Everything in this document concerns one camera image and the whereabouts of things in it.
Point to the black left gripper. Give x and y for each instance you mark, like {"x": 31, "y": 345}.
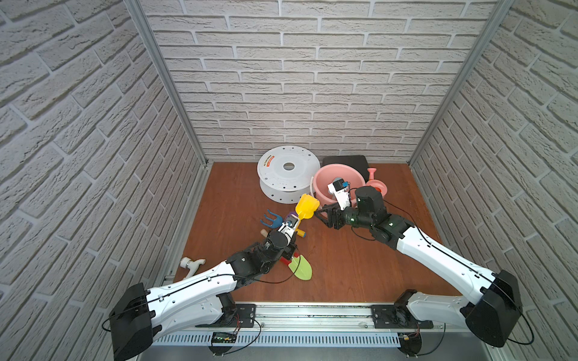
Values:
{"x": 289, "y": 244}

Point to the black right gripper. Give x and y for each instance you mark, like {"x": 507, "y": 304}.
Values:
{"x": 331, "y": 212}

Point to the pink watering can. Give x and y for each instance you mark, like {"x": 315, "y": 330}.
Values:
{"x": 379, "y": 185}

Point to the green toy spade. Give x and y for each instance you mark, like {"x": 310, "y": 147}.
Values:
{"x": 301, "y": 268}

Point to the pink plastic bucket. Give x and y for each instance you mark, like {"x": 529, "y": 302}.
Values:
{"x": 327, "y": 174}

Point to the yellow toy shovel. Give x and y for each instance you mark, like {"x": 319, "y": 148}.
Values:
{"x": 305, "y": 209}

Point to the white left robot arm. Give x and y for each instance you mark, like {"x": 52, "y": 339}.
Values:
{"x": 142, "y": 316}

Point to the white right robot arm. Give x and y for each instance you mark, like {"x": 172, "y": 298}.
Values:
{"x": 489, "y": 304}

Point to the blue toy rake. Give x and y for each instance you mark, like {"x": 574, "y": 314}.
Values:
{"x": 271, "y": 220}

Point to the black tool case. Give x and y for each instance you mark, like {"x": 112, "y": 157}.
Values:
{"x": 358, "y": 162}

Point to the white pipe fitting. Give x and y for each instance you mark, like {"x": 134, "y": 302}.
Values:
{"x": 191, "y": 265}

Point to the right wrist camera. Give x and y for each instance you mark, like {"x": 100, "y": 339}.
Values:
{"x": 340, "y": 189}

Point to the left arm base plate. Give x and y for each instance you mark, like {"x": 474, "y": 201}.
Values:
{"x": 242, "y": 316}

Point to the aluminium mounting rail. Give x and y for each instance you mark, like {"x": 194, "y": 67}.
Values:
{"x": 314, "y": 325}

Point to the white cable spool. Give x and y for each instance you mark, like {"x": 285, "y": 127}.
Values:
{"x": 286, "y": 173}

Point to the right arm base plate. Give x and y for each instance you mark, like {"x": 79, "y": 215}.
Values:
{"x": 389, "y": 316}

